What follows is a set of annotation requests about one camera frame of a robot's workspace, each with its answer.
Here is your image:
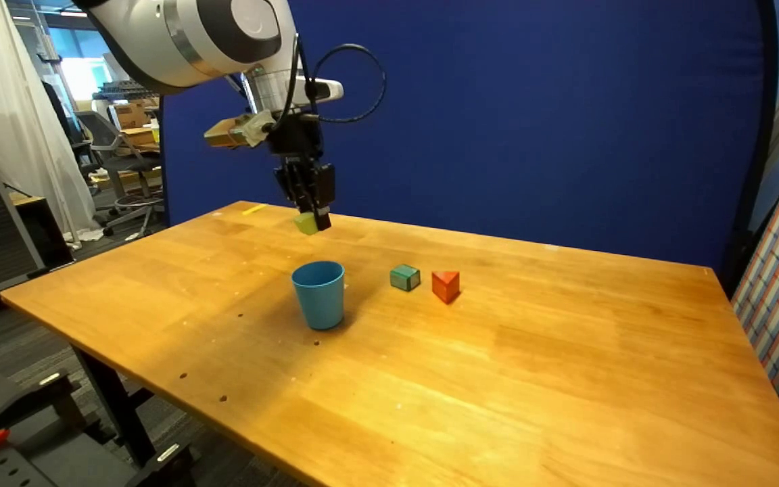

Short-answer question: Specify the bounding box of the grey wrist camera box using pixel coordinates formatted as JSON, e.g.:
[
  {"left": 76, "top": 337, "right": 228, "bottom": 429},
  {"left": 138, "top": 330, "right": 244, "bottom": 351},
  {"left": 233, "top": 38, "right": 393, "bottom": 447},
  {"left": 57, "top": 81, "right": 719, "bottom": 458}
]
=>
[{"left": 203, "top": 108, "right": 278, "bottom": 150}]

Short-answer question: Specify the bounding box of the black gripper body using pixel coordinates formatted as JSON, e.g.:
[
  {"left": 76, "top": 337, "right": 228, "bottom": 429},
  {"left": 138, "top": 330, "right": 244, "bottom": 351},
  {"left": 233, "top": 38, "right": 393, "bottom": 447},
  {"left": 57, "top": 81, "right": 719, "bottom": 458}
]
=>
[{"left": 266, "top": 111, "right": 330, "bottom": 172}]

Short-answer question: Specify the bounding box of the office chair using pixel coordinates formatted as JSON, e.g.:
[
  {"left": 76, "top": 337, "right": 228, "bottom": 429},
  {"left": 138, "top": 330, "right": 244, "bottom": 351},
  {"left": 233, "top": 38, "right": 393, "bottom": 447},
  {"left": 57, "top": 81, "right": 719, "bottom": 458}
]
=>
[{"left": 76, "top": 104, "right": 167, "bottom": 237}]

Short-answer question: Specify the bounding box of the yellow block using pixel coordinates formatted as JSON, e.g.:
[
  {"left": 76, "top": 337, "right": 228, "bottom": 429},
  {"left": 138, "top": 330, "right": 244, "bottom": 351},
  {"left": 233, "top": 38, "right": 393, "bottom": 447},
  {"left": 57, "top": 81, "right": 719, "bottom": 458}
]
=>
[{"left": 291, "top": 211, "right": 322, "bottom": 237}]

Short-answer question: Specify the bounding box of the red cube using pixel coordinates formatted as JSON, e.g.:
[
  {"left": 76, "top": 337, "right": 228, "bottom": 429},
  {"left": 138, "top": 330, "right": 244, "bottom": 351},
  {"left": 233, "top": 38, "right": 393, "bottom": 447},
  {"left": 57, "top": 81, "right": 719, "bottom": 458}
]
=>
[{"left": 431, "top": 267, "right": 462, "bottom": 305}]

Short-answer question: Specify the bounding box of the green block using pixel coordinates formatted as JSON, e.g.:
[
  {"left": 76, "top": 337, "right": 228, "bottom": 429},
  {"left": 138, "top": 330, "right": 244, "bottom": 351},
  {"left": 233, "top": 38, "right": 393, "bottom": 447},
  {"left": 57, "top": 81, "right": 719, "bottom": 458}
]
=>
[{"left": 387, "top": 261, "right": 425, "bottom": 294}]

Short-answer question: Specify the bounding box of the black table leg frame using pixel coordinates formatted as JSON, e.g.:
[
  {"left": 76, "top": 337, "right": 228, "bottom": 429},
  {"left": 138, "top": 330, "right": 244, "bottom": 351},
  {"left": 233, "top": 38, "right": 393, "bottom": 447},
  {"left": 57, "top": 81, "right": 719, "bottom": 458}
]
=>
[{"left": 69, "top": 344, "right": 195, "bottom": 476}]

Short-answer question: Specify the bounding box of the black floor equipment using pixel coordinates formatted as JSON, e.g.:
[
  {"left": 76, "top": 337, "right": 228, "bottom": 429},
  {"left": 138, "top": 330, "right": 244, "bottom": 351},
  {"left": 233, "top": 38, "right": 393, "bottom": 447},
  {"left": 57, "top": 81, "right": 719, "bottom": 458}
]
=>
[{"left": 0, "top": 364, "right": 149, "bottom": 487}]

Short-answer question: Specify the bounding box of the blue plastic cup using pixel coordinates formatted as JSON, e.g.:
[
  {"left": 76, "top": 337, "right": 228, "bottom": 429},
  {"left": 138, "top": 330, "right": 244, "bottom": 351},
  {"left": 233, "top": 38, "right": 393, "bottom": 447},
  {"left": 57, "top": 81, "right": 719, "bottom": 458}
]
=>
[{"left": 289, "top": 256, "right": 348, "bottom": 333}]

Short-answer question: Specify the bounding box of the blue backdrop screen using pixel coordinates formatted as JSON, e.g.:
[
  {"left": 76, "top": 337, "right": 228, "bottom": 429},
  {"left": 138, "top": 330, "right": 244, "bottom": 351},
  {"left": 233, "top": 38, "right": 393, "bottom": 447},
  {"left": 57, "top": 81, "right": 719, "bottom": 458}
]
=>
[{"left": 156, "top": 0, "right": 779, "bottom": 292}]

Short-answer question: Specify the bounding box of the black looped cable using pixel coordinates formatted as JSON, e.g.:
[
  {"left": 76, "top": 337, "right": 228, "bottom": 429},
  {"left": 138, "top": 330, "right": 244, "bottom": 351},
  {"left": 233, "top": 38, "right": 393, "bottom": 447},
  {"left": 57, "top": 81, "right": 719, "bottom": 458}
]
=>
[{"left": 289, "top": 39, "right": 393, "bottom": 126}]

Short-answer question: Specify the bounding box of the white curtain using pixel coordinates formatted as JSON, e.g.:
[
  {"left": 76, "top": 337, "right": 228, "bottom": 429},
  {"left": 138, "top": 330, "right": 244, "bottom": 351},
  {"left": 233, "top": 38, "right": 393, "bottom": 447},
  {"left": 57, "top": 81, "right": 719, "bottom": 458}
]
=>
[{"left": 0, "top": 0, "right": 106, "bottom": 249}]

